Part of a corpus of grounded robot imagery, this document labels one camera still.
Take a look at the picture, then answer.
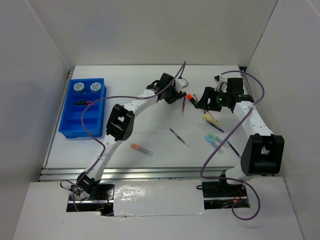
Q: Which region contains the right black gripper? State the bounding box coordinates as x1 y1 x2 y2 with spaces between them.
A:
195 86 231 112

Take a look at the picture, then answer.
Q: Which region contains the orange cap black highlighter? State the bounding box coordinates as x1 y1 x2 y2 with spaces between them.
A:
186 94 197 107

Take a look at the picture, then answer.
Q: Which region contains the purple cap black highlighter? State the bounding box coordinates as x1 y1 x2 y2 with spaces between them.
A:
74 100 93 106

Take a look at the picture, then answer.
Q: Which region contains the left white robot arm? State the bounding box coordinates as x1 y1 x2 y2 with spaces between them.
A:
72 73 189 200

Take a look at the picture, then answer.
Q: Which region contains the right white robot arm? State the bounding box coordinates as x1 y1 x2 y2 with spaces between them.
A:
196 77 285 196

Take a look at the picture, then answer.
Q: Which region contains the red ink clear pen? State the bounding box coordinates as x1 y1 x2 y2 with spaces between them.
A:
181 96 186 116

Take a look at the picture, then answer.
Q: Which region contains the red blue clip pen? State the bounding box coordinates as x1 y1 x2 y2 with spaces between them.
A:
202 109 218 122

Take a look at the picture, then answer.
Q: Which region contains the yellow pastel highlighter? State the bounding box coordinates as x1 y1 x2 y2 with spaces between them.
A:
203 114 218 125

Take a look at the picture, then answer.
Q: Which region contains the green pastel highlighter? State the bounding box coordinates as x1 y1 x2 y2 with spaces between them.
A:
208 133 223 145

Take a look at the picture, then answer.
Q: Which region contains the blue pastel highlighter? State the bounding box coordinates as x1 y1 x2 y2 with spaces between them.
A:
205 135 219 149

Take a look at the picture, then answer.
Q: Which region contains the black ink clear pen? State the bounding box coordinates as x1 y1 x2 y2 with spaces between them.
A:
169 128 190 148

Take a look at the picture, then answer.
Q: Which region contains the dark blue ballpoint pen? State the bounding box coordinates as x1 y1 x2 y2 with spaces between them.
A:
226 140 241 158

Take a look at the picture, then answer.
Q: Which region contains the orange cap clear marker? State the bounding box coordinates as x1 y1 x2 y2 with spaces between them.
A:
130 143 153 156

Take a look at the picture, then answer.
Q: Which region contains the white front cover plate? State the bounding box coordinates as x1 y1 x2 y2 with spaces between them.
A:
113 179 206 217

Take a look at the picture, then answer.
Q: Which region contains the blue plastic sorting tray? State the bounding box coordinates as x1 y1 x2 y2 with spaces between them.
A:
58 78 107 139

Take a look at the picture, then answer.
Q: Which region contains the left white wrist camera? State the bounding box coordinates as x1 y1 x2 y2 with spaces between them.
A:
174 78 189 92

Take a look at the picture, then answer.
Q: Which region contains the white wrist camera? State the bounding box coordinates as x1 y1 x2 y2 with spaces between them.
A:
174 78 189 92
214 75 228 92

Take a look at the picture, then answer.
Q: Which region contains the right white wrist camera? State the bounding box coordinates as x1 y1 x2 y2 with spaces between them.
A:
214 75 228 92

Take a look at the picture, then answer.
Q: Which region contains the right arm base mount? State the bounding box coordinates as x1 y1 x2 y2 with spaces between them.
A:
196 181 250 210

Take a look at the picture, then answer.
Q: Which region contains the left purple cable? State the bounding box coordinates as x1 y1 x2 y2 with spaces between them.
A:
72 61 187 213

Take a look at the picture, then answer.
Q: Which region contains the aluminium table rail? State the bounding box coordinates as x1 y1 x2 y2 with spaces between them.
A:
38 166 276 181

